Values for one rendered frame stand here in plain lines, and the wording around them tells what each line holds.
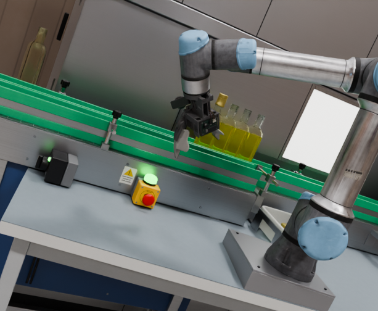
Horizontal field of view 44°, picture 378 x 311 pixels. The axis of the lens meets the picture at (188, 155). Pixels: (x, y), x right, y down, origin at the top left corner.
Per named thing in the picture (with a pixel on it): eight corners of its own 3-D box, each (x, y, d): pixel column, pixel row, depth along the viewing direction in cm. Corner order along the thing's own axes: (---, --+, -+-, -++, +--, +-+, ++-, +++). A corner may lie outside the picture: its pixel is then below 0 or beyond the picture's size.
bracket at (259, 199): (248, 203, 181) (256, 187, 180) (258, 214, 173) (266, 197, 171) (240, 200, 180) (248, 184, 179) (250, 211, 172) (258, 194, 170)
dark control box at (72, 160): (69, 179, 150) (78, 155, 148) (69, 189, 143) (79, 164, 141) (43, 172, 147) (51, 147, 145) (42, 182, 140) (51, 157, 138)
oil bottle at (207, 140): (198, 163, 180) (221, 112, 175) (203, 169, 175) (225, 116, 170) (185, 159, 178) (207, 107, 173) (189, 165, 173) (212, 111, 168)
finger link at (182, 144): (177, 163, 129) (192, 134, 127) (166, 154, 133) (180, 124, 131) (185, 165, 131) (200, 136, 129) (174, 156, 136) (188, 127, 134)
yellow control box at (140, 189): (148, 201, 160) (156, 181, 158) (153, 211, 153) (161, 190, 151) (129, 195, 157) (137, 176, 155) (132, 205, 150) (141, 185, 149)
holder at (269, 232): (280, 228, 190) (288, 211, 188) (314, 266, 165) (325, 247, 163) (244, 218, 183) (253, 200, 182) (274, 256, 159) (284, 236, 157)
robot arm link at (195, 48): (210, 39, 113) (175, 40, 114) (212, 81, 119) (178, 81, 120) (212, 27, 119) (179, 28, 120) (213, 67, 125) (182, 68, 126)
